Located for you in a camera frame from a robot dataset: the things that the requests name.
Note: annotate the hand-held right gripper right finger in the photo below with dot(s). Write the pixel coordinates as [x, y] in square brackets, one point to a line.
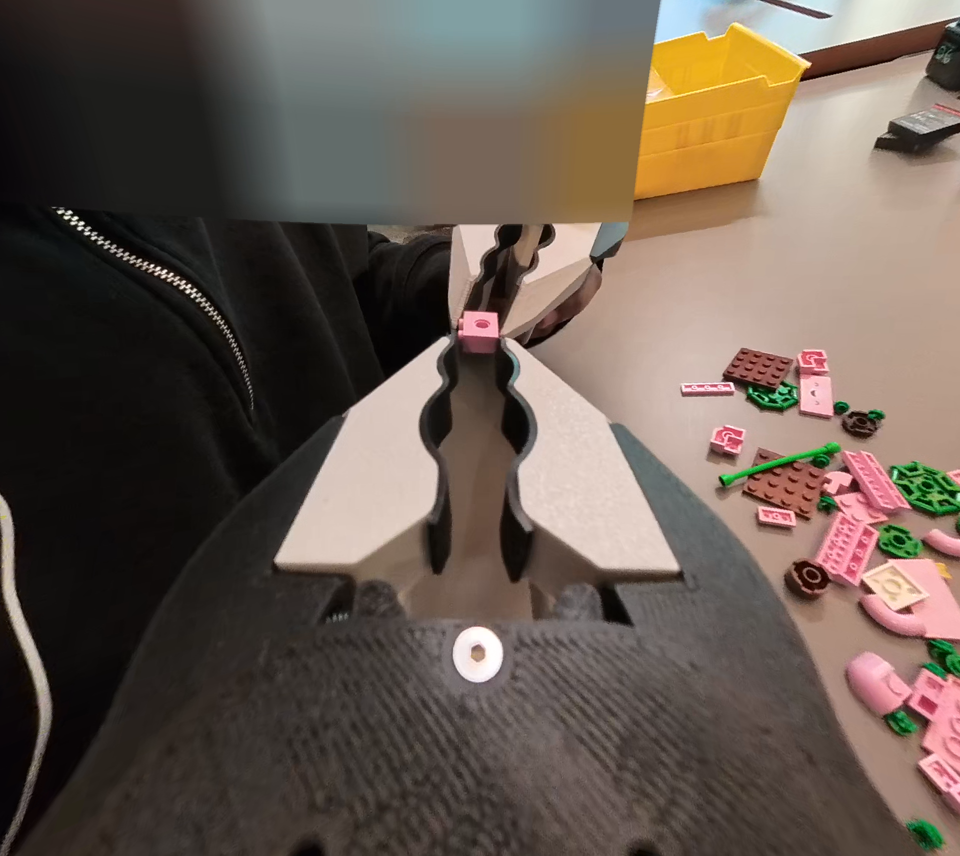
[600, 496]

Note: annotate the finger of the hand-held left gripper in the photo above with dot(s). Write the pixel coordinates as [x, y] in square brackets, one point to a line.
[559, 271]
[463, 256]

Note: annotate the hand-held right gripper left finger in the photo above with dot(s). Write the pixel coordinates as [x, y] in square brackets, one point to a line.
[360, 496]

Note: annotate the small pink toy brick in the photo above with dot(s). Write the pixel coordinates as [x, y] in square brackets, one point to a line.
[480, 331]

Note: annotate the pile of pink toy bricks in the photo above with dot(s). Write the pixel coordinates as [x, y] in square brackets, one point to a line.
[847, 549]

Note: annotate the person's left forearm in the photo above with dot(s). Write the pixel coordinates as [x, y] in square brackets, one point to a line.
[409, 286]

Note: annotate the person's left hand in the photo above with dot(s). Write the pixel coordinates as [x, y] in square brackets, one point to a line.
[581, 305]

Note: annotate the yellow plastic bin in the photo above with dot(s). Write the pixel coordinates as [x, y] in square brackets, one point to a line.
[712, 114]

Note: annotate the green toy rod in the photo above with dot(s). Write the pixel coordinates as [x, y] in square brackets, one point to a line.
[780, 464]

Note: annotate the brown square toy plate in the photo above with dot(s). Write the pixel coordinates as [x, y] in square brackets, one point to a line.
[757, 367]
[787, 492]

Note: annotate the brown round toy brick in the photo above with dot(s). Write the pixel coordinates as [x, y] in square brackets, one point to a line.
[808, 579]

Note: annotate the cream square toy plate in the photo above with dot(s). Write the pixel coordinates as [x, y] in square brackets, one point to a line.
[896, 585]

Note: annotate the small black battery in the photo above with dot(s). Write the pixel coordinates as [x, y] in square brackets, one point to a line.
[919, 125]

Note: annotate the wooden edged table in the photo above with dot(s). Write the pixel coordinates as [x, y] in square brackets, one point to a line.
[862, 9]

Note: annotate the black battery charger case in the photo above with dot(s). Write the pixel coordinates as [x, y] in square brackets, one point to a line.
[945, 54]

